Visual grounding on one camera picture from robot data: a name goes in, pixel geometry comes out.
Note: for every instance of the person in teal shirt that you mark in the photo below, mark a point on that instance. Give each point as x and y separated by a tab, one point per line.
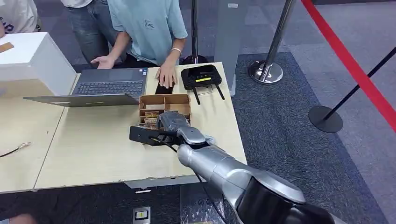
148	28

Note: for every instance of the wooden card box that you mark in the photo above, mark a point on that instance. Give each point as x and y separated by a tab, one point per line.
164	105

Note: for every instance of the person in white shirt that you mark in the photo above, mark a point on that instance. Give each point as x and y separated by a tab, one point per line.
17	15

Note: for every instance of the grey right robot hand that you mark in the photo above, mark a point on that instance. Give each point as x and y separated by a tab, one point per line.
171	121

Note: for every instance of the person's hand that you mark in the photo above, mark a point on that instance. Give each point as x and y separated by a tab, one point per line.
103	61
167	75

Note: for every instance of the person's left hand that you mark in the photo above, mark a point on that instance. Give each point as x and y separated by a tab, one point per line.
167	75

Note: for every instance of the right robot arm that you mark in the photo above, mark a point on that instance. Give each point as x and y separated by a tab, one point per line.
222	173

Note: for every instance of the grey table edge bracket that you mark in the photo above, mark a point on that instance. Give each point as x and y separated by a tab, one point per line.
154	182

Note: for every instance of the black router with antennas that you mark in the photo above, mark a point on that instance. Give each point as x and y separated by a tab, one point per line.
201	79

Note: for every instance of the white box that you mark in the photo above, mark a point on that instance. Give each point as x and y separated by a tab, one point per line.
34	61

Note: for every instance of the red barrier belt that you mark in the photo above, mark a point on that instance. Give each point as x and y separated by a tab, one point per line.
349	61

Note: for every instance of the chrome stanchion post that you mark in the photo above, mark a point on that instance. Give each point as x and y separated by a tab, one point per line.
267	69

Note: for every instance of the metal floor socket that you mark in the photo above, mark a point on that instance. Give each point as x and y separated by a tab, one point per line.
141	215

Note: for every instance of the black stanchion post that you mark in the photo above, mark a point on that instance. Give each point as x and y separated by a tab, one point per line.
325	119
194	31

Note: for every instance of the grey standing panel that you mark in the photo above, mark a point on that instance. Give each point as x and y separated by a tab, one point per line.
230	46

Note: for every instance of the brown flat piece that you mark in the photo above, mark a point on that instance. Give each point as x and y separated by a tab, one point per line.
5	47

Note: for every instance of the person's right hand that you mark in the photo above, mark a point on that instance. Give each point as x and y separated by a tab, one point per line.
103	61

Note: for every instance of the grey laptop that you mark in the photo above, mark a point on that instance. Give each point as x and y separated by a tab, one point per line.
105	89

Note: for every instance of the black phone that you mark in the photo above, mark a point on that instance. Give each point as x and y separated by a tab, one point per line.
163	90

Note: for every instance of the printed card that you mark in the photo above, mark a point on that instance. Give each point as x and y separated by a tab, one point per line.
151	114
150	121

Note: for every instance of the person in jeans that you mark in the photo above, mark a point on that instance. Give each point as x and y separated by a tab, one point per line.
89	28

